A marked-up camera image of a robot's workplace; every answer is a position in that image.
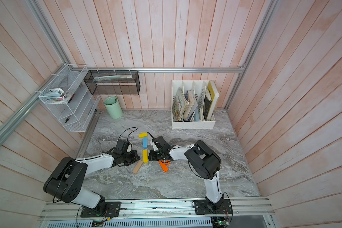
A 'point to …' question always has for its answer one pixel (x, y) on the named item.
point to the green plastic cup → (112, 105)
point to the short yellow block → (143, 135)
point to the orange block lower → (163, 166)
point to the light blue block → (145, 142)
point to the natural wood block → (137, 166)
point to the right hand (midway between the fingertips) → (148, 157)
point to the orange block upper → (168, 163)
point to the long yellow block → (145, 156)
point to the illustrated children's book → (180, 103)
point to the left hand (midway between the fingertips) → (140, 159)
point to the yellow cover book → (214, 94)
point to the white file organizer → (193, 103)
